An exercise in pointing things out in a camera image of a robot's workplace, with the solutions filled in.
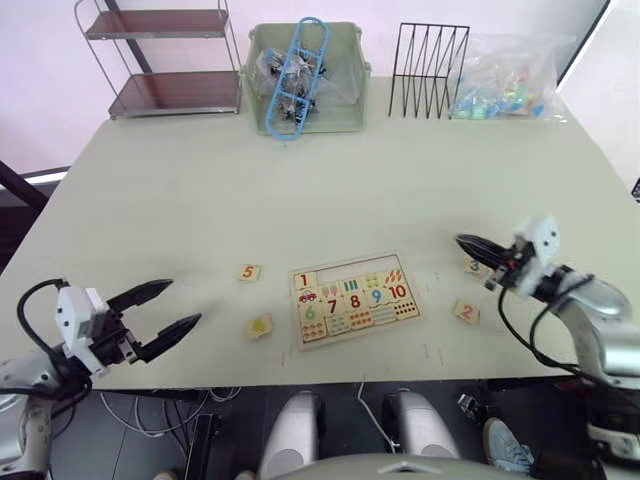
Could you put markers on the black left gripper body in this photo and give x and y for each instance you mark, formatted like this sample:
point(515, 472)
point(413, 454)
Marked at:
point(112, 342)

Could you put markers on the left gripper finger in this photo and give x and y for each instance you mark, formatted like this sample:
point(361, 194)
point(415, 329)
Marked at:
point(145, 292)
point(172, 332)

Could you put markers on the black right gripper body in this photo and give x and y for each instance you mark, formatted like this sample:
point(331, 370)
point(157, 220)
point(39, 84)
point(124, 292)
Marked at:
point(515, 265)

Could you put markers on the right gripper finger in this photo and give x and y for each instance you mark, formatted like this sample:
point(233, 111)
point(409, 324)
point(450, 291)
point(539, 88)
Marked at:
point(487, 260)
point(482, 243)

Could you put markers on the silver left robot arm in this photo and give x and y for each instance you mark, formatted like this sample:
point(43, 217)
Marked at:
point(22, 430)

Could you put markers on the number 3 wooden tile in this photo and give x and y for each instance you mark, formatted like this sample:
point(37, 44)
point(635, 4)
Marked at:
point(470, 265)

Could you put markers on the number 2 wooden tile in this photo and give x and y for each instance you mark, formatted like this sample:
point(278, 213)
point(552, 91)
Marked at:
point(466, 311)

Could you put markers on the number 10 wooden tile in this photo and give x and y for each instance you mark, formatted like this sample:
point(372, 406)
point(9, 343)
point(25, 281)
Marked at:
point(398, 292)

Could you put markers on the number 5 wooden tile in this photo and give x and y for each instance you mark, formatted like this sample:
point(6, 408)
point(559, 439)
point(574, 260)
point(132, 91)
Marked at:
point(248, 272)

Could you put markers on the number 9 wooden tile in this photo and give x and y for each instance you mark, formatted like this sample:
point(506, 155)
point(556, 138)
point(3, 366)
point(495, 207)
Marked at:
point(376, 297)

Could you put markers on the number 8 wooden tile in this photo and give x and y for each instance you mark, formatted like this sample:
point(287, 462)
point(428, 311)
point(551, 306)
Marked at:
point(355, 301)

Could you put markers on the number 6 wooden tile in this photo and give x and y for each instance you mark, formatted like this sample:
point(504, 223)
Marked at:
point(310, 313)

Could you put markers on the number 1 wooden tile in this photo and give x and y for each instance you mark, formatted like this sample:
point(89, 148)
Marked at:
point(304, 280)

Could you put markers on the wooden number puzzle board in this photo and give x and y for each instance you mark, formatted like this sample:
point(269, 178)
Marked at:
point(357, 345)

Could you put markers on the number 7 wooden tile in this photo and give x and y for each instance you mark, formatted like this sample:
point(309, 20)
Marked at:
point(332, 307)

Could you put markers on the yellow picture wooden tile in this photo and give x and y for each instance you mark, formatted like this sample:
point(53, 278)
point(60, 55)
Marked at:
point(258, 326)

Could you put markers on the orange carrots picture tile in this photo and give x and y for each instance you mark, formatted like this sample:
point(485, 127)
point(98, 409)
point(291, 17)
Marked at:
point(395, 276)

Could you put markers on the dark dots picture tile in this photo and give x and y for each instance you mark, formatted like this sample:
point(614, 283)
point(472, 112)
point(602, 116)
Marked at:
point(406, 309)

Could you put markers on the yellow dots picture tile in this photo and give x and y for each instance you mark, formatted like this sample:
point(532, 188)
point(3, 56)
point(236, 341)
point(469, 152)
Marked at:
point(373, 281)

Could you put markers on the black floor stand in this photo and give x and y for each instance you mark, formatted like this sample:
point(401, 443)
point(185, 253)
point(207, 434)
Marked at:
point(202, 445)

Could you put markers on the teal lines picture tile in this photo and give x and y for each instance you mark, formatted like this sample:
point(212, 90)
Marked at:
point(384, 314)

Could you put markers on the green bars picture tile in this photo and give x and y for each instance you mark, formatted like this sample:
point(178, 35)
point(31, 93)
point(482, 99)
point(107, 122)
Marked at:
point(351, 286)

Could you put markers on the red orange items picture tile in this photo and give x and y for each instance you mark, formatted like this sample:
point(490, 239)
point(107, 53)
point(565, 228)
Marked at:
point(360, 319)

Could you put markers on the red car picture tile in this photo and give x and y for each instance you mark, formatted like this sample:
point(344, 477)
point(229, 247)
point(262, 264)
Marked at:
point(308, 296)

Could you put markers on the clear bag of colourful pieces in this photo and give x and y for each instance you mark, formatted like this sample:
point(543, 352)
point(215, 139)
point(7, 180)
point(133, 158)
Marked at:
point(505, 90)

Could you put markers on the silver rounded left robot leg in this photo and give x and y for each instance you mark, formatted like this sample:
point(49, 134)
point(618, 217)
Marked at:
point(292, 435)

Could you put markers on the silver rounded robot leg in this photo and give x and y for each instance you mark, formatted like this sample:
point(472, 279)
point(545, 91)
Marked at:
point(292, 435)
point(420, 425)

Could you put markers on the ice cream picture tile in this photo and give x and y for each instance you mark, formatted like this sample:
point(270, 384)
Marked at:
point(330, 291)

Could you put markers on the blue items picture tile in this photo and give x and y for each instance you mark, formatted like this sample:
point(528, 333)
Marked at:
point(338, 324)

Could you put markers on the silver rounded right robot leg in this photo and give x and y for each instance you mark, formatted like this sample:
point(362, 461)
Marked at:
point(420, 425)

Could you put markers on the light blue sneaker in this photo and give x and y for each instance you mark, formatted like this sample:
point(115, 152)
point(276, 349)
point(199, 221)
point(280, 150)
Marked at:
point(505, 445)

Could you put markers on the metal shelf rack brown shelves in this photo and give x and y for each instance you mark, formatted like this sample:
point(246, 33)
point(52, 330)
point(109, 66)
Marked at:
point(175, 92)

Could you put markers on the clear bag of dark parts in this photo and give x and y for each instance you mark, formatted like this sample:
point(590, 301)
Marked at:
point(330, 90)

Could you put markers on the grey robot torso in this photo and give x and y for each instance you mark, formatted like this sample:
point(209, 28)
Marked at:
point(400, 470)

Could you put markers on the pale green plastic bin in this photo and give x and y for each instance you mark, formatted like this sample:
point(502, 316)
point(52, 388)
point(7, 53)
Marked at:
point(345, 60)

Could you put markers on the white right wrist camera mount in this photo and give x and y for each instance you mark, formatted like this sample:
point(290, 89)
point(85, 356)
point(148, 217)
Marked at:
point(540, 240)

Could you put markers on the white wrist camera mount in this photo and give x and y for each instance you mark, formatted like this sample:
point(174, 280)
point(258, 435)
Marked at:
point(75, 320)
point(540, 240)

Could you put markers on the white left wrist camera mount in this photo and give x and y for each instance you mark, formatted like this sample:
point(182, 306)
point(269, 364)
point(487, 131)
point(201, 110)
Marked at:
point(75, 320)

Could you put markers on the dark table frame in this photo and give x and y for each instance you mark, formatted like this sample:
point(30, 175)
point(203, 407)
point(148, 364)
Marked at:
point(20, 200)

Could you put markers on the blue plastic frame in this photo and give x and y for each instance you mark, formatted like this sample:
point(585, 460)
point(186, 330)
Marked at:
point(280, 100)

